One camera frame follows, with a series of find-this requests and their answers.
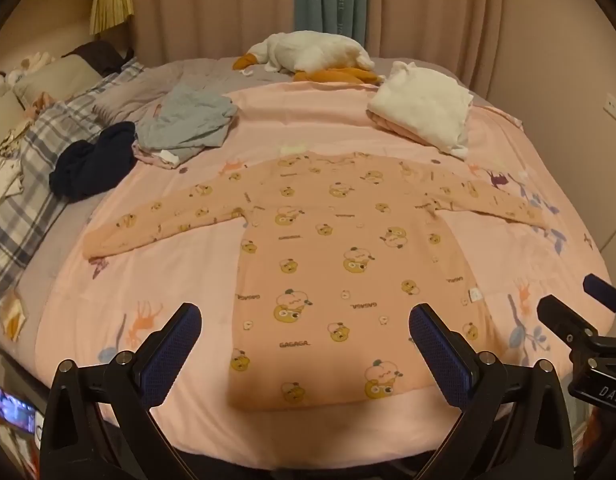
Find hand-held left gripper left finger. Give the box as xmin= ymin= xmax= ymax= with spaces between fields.
xmin=40 ymin=302 xmax=203 ymax=480

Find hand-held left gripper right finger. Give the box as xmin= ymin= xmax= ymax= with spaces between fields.
xmin=409 ymin=304 xmax=574 ymax=480

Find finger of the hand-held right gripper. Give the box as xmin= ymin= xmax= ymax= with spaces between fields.
xmin=536 ymin=296 xmax=601 ymax=356
xmin=582 ymin=274 xmax=616 ymax=321

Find pink printed pajama top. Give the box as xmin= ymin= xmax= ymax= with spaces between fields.
xmin=83 ymin=151 xmax=548 ymax=413

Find pink printed blanket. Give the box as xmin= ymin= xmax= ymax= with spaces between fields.
xmin=35 ymin=82 xmax=613 ymax=461

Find orange and white tag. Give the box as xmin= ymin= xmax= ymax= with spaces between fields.
xmin=0 ymin=294 xmax=30 ymax=345

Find phone with lit screen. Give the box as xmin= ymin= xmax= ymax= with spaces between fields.
xmin=0 ymin=380 xmax=44 ymax=436

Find light pink small garment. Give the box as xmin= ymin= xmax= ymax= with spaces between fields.
xmin=132 ymin=141 xmax=181 ymax=170

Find navy crumpled garment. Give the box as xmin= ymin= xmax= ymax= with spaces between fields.
xmin=49 ymin=121 xmax=138 ymax=202

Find grey crumpled garment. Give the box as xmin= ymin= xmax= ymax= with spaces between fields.
xmin=135 ymin=85 xmax=239 ymax=163

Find pink folded garment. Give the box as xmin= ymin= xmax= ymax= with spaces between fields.
xmin=366 ymin=110 xmax=439 ymax=147

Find white crumpled cloth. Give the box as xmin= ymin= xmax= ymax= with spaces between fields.
xmin=0 ymin=159 xmax=25 ymax=213

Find white folded garment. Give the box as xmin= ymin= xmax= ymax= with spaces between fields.
xmin=367 ymin=61 xmax=474 ymax=161

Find patterned floral cloth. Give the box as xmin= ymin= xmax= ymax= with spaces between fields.
xmin=0 ymin=119 xmax=40 ymax=157

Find beige pillow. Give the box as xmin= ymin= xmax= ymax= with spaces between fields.
xmin=0 ymin=89 xmax=25 ymax=161
xmin=13 ymin=55 xmax=105 ymax=107

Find dark brown cloth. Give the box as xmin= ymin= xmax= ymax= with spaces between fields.
xmin=63 ymin=40 xmax=136 ymax=77

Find small white plush toys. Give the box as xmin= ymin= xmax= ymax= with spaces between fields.
xmin=15 ymin=50 xmax=56 ymax=77

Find beige curtain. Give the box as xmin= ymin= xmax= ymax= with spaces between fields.
xmin=378 ymin=0 xmax=508 ymax=93
xmin=133 ymin=0 xmax=299 ymax=68

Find white goose plush toy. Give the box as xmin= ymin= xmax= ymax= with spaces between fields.
xmin=233 ymin=31 xmax=386 ymax=86

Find yellow fringed cloth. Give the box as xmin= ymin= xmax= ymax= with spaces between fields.
xmin=89 ymin=0 xmax=136 ymax=36

